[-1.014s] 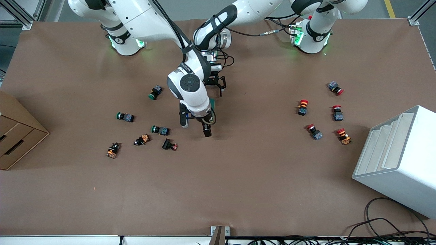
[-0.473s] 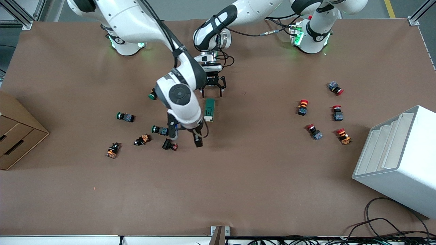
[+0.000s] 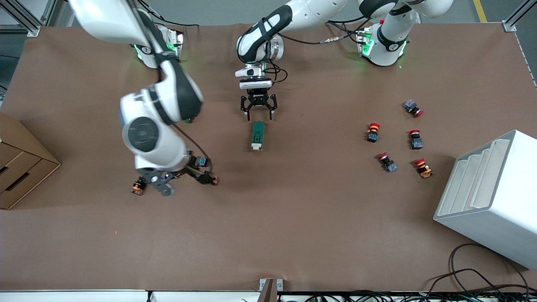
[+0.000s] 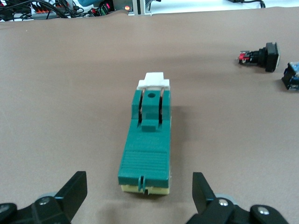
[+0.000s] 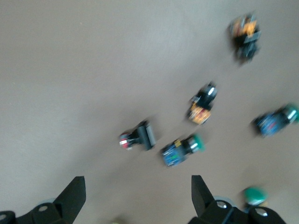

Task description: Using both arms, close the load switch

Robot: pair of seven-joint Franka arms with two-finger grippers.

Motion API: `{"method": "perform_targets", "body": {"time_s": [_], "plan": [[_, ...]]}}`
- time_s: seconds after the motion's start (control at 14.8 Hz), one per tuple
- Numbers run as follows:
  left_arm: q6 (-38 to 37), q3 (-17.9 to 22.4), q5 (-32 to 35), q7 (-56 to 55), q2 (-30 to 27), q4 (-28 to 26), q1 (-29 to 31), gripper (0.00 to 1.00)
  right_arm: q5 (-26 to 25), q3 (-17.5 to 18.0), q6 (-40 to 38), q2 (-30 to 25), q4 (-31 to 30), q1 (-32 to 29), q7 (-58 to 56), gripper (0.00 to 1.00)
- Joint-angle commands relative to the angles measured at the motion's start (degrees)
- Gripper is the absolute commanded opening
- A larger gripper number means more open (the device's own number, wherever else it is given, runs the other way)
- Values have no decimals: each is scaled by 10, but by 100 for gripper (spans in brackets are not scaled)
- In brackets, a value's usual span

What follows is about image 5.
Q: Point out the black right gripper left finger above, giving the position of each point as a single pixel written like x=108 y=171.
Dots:
x=67 y=200

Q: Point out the green push button switch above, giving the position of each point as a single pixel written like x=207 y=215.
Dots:
x=271 y=123
x=177 y=154
x=254 y=194

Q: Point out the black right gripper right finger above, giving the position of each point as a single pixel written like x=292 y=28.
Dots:
x=203 y=203

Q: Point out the black switch with red end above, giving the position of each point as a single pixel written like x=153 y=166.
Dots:
x=142 y=136

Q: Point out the black selector switch orange block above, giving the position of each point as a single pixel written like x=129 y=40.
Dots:
x=246 y=35
x=201 y=109

